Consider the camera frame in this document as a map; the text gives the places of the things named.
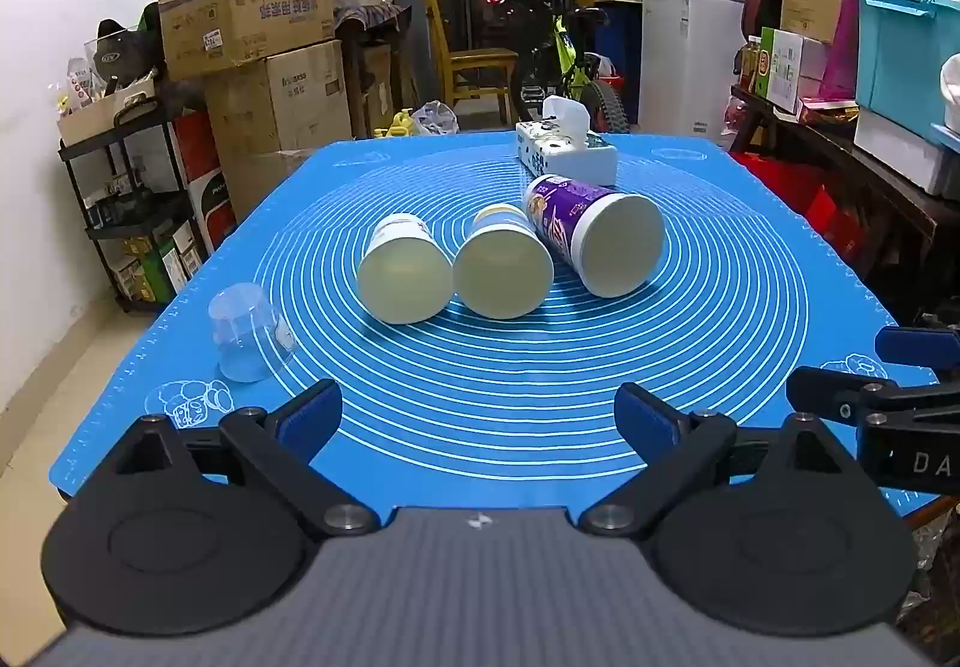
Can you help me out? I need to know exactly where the crumpled plastic bag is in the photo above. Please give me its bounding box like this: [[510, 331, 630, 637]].
[[412, 100, 461, 137]]

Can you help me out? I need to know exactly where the open cardboard box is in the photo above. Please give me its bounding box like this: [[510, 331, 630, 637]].
[[153, 0, 335, 83]]

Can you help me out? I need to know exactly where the red and white carton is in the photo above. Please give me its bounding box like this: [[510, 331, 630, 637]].
[[168, 107, 239, 257]]

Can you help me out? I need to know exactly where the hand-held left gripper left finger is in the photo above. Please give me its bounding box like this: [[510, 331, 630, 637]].
[[99, 379, 381, 539]]

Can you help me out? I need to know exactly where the white storage box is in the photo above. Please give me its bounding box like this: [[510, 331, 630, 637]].
[[853, 107, 960, 198]]

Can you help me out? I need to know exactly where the yellow toy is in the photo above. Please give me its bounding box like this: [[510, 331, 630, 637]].
[[374, 107, 416, 140]]

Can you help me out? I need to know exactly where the dark wooden side table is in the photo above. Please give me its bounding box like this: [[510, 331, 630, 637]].
[[730, 85, 960, 330]]

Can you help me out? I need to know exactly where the black shelf rack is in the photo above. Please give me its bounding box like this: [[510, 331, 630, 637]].
[[58, 97, 220, 316]]

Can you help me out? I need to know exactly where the clear plastic cup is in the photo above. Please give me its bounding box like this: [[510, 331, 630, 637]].
[[208, 283, 296, 384]]

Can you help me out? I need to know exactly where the black and green bicycle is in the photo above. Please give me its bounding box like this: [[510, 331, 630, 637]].
[[468, 0, 628, 134]]

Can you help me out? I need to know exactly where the teal storage bin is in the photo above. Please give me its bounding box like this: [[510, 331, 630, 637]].
[[850, 0, 960, 133]]

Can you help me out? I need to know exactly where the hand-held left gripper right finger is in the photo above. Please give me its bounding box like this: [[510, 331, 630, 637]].
[[580, 382, 865, 537]]

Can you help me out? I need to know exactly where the wooden chair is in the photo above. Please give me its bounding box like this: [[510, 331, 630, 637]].
[[418, 0, 521, 125]]

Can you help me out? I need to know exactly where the red bag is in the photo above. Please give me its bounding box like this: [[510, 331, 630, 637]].
[[730, 151, 865, 264]]

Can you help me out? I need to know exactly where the white tissue pack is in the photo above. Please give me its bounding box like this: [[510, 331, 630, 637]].
[[515, 95, 620, 185]]

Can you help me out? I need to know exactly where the low cardboard box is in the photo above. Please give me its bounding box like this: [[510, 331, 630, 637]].
[[223, 145, 325, 222]]

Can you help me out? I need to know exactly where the green and white carton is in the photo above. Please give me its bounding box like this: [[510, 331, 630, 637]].
[[753, 26, 827, 116]]

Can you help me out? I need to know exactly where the black cap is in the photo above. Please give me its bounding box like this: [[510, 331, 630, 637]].
[[93, 2, 167, 95]]

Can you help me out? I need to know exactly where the white chest freezer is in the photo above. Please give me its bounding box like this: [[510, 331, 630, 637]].
[[638, 0, 748, 147]]

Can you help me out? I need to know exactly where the purple printed paper cup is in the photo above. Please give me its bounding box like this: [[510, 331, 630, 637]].
[[522, 174, 668, 299]]

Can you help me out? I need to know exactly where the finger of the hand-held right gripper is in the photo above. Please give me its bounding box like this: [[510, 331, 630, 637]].
[[874, 325, 960, 369], [786, 367, 960, 425]]

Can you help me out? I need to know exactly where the shallow cardboard tray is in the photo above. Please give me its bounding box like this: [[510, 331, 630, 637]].
[[58, 77, 159, 148]]

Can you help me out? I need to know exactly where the large plain cardboard box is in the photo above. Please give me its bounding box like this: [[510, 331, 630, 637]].
[[203, 40, 354, 159]]

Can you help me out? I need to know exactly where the blue silicone baking mat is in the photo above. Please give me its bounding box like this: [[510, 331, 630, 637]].
[[48, 130, 943, 527]]

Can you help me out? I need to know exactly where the pink gift bag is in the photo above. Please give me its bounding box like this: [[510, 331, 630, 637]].
[[818, 0, 860, 102]]

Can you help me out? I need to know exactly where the pale yellow paper cup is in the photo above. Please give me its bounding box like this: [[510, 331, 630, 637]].
[[452, 203, 557, 321], [356, 213, 455, 327]]

